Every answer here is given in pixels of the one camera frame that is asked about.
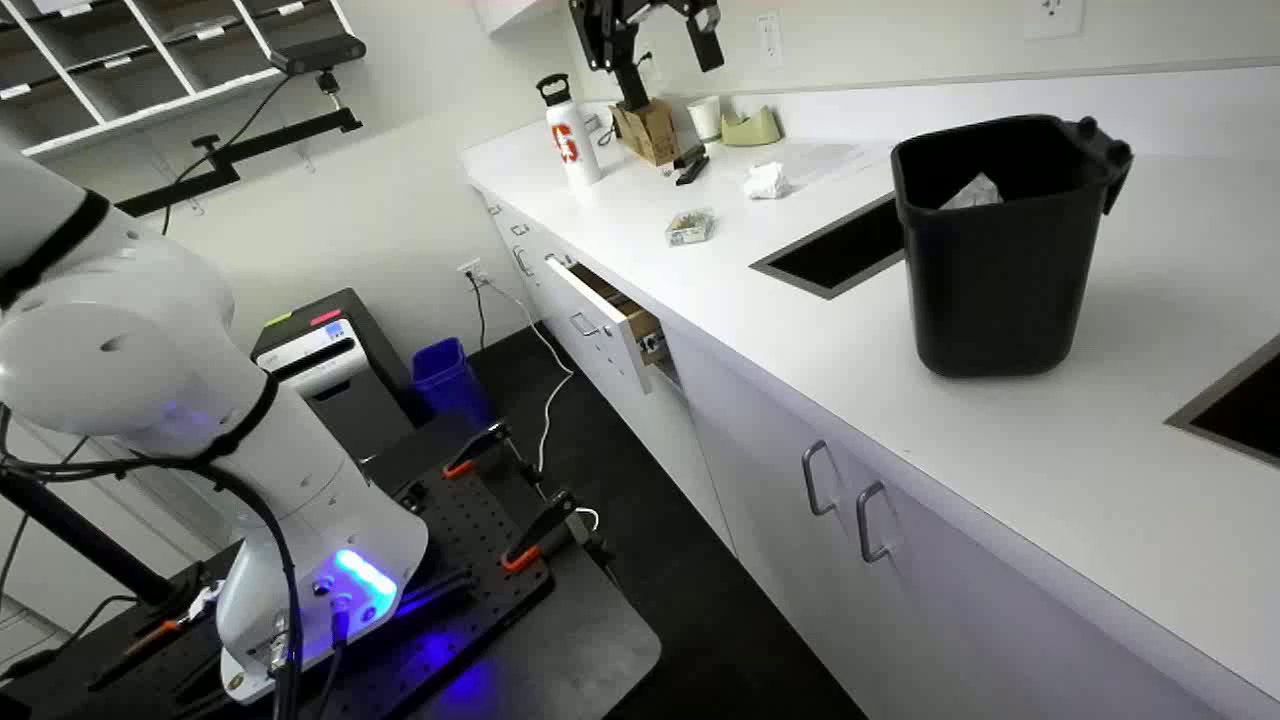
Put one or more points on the black camera stand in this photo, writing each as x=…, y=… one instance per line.
x=247, y=145

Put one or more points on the open white drawer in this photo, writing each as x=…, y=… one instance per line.
x=604, y=322

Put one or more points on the white cabinet door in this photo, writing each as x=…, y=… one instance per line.
x=760, y=440
x=1014, y=642

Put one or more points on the black breadboard table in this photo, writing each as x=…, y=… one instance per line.
x=467, y=601

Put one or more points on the black marker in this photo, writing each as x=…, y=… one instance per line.
x=690, y=164

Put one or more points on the blue bin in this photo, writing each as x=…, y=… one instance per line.
x=450, y=381

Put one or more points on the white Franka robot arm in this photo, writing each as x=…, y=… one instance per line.
x=121, y=333

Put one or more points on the white bottle with red print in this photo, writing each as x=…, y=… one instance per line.
x=571, y=133

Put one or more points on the white paper sheet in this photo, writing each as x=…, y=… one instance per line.
x=975, y=193

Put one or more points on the white upper cabinet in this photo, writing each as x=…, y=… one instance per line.
x=512, y=10

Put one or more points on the grey cart base plate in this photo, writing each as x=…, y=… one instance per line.
x=585, y=652

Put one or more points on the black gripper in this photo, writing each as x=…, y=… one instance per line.
x=618, y=16

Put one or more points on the crumpled white paper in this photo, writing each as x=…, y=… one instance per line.
x=765, y=181

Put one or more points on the black rectangular counter opening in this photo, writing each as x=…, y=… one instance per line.
x=835, y=254

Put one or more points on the orange black clamp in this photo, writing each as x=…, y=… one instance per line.
x=541, y=536
x=476, y=458

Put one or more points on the black plastic bin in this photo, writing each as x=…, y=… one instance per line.
x=992, y=281

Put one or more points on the black control box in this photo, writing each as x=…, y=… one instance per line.
x=335, y=365

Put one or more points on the white cup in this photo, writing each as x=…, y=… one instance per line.
x=704, y=120

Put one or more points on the small metallic object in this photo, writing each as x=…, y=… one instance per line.
x=690, y=230

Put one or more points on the white shelf unit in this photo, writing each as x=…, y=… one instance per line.
x=125, y=66

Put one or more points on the white base cabinet unit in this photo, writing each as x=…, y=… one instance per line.
x=720, y=440

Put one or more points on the black support pole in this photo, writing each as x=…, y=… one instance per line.
x=82, y=535

